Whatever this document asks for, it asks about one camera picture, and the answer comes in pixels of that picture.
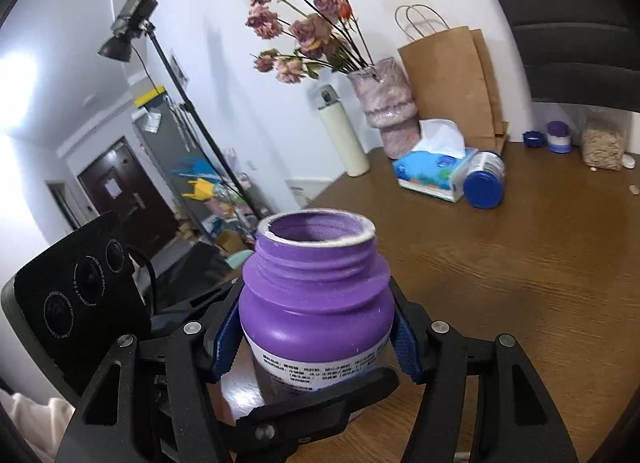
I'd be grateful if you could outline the purple plastic bottle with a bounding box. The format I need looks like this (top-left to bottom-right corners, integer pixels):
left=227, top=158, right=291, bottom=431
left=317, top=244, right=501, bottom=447
left=239, top=208, right=395, bottom=401

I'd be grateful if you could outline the cluttered storage rack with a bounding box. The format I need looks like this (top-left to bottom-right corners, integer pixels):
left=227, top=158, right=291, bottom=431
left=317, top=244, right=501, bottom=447
left=169, top=154, right=257, bottom=249

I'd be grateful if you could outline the grey refrigerator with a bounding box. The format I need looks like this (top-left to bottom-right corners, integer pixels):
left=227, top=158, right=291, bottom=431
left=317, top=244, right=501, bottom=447
left=131, top=86, right=221, bottom=242

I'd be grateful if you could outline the dark brown door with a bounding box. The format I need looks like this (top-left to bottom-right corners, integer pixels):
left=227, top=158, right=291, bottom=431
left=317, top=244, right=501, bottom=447
left=78, top=138, right=178, bottom=257

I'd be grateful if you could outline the blue lidded can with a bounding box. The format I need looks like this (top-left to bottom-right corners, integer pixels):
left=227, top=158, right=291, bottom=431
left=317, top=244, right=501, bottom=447
left=463, top=151, right=506, bottom=209

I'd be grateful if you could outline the blue tissue pack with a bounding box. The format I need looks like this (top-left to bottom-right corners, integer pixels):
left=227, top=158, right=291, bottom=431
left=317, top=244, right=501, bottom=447
left=392, top=118, right=477, bottom=203

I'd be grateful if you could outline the white small lid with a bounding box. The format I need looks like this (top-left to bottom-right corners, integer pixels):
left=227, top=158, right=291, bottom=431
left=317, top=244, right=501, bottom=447
left=622, top=154, right=636, bottom=169

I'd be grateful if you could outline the blue small lid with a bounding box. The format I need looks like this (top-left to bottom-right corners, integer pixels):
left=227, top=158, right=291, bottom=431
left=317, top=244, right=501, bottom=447
left=522, top=130, right=546, bottom=149

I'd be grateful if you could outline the purple white small jar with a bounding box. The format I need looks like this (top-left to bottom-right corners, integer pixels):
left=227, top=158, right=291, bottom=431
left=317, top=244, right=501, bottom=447
left=546, top=120, right=573, bottom=154

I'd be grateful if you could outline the clear jar with oats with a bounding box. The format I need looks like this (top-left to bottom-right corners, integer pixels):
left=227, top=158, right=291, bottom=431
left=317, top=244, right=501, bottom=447
left=580, top=108, right=629, bottom=170

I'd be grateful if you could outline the cream thermos bottle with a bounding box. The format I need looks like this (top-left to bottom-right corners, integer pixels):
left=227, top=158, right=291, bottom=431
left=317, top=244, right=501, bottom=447
left=318, top=85, right=370, bottom=177

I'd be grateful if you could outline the pink textured vase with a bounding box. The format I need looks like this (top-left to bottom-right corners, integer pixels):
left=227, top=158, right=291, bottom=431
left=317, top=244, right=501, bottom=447
left=347, top=58, right=421, bottom=160

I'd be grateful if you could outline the brown paper bag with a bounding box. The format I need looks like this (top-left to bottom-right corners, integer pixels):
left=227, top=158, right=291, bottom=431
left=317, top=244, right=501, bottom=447
left=394, top=4, right=508, bottom=154

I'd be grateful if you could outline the dried pink rose bouquet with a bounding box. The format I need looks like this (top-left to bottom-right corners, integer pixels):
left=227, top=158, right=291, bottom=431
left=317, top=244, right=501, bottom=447
left=245, top=0, right=373, bottom=85

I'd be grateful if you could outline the black paper bag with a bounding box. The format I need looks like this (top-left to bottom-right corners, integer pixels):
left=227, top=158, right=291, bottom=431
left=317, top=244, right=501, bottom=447
left=498, top=0, right=639, bottom=112

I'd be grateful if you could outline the black camera module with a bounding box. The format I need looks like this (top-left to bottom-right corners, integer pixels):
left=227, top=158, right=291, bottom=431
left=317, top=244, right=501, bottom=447
left=1, top=212, right=151, bottom=405

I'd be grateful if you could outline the camera on tripod stand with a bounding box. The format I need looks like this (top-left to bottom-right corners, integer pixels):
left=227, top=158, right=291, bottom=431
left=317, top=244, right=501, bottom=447
left=96, top=0, right=266, bottom=224

